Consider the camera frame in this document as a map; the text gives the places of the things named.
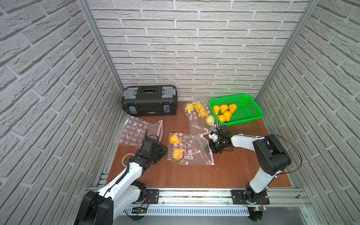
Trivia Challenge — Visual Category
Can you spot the dotted zip bag with pears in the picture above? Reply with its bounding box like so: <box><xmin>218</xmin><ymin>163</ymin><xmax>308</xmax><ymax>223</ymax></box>
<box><xmin>118</xmin><ymin>115</ymin><xmax>163</xmax><ymax>149</ymax></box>

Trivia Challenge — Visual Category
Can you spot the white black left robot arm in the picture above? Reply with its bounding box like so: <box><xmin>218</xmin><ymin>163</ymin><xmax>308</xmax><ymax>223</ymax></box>
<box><xmin>74</xmin><ymin>131</ymin><xmax>167</xmax><ymax>225</ymax></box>

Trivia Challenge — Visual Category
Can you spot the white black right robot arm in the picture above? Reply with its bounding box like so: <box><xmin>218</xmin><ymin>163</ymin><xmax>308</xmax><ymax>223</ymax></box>
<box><xmin>209</xmin><ymin>125</ymin><xmax>292</xmax><ymax>204</ymax></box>

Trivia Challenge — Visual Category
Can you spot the clear zip bag with pears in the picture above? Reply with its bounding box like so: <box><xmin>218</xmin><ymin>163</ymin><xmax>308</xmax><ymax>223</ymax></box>
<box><xmin>182</xmin><ymin>99</ymin><xmax>216</xmax><ymax>136</ymax></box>

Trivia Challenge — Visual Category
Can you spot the clear tape roll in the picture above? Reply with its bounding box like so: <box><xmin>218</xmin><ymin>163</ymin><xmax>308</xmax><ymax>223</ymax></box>
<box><xmin>121</xmin><ymin>153</ymin><xmax>134</xmax><ymax>167</ymax></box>

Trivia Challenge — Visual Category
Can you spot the green plastic basket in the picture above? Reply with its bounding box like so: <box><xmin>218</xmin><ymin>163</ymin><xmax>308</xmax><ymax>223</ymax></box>
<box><xmin>210</xmin><ymin>94</ymin><xmax>263</xmax><ymax>127</ymax></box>

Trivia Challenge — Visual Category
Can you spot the black plastic toolbox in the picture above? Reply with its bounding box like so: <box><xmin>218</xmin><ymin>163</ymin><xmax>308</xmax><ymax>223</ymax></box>
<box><xmin>121</xmin><ymin>85</ymin><xmax>178</xmax><ymax>117</ymax></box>

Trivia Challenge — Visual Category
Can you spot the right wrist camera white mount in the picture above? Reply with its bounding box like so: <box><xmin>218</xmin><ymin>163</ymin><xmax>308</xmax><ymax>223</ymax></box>
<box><xmin>208</xmin><ymin>131</ymin><xmax>219</xmax><ymax>142</ymax></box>

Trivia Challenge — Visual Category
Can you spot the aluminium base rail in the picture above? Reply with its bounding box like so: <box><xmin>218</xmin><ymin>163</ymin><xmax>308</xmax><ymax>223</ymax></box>
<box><xmin>80</xmin><ymin>187</ymin><xmax>313</xmax><ymax>217</ymax></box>

